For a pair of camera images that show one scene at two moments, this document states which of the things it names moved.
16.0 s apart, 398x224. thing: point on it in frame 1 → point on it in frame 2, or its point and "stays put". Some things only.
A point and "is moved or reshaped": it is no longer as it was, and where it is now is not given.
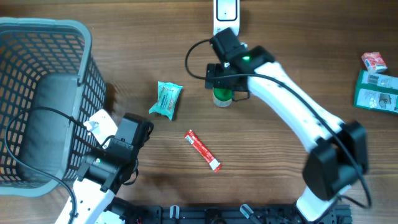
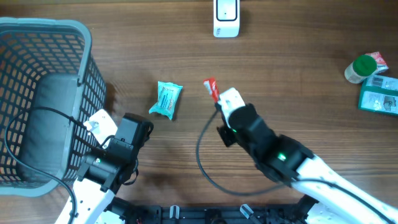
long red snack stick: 214,163 → 211,84
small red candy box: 374,62 stays put
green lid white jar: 222,98 is moved or reshaped
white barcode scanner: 226,14 stays put
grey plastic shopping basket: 51,84 stays put
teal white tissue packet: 168,96 stays put
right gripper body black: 214,70 → 227,136
